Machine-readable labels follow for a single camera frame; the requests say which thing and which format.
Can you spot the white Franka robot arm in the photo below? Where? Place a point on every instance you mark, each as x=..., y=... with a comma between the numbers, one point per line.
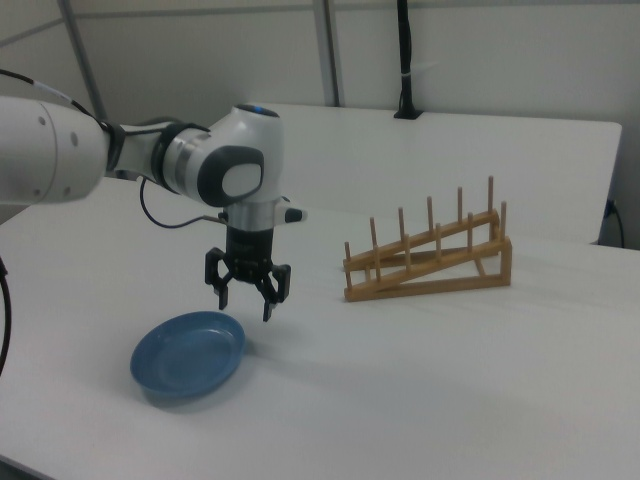
x=55, y=150

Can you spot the blue round plate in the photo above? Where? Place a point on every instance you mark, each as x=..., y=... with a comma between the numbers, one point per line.
x=189, y=356

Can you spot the black camera pole, white tape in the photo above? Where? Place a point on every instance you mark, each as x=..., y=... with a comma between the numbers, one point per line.
x=406, y=60

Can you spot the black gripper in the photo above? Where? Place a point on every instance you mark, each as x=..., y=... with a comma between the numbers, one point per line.
x=249, y=250

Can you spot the wooden plate rack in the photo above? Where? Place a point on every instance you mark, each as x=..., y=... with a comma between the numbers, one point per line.
x=430, y=272

